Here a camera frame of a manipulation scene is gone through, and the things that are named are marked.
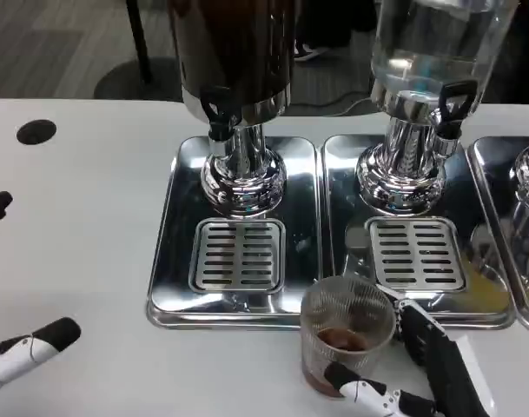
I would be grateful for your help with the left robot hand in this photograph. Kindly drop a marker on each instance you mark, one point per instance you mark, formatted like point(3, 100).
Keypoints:
point(34, 347)

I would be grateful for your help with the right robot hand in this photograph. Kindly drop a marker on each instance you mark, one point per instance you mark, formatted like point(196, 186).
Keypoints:
point(442, 373)

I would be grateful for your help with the clear ribbed glass cup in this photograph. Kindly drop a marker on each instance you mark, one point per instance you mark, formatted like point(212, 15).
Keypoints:
point(346, 321)

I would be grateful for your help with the black tap of dark dispenser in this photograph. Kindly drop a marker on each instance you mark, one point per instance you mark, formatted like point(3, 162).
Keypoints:
point(218, 115)

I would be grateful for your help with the steel grid of clear dispenser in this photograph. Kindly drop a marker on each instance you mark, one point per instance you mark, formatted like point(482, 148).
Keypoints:
point(416, 254)

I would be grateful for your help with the steel tray at edge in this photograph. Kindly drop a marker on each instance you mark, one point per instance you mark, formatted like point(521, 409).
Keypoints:
point(487, 182)

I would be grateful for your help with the steel tray of dark dispenser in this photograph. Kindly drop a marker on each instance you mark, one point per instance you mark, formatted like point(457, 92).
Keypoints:
point(303, 217)

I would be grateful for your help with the black round table grommet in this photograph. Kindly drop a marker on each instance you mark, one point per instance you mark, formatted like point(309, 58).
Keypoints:
point(36, 132)

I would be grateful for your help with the steel tray of clear dispenser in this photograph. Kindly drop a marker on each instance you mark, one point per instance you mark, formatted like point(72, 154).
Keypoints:
point(342, 174)

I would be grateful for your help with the steel grid of dark dispenser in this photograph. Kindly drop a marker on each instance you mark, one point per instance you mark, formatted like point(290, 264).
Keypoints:
point(238, 256)

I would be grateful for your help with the black tap of clear dispenser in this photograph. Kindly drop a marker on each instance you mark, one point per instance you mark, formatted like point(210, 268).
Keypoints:
point(451, 108)

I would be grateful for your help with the black stand with round base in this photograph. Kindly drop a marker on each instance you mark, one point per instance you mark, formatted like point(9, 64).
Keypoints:
point(138, 82)

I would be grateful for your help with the clear water drink dispenser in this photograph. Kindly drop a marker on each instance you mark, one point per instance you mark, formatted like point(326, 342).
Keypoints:
point(429, 43)

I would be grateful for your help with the dark drink dispenser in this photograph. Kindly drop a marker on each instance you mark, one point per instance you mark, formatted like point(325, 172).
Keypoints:
point(238, 52)

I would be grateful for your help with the person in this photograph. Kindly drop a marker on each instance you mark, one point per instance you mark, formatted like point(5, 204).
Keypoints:
point(320, 26)

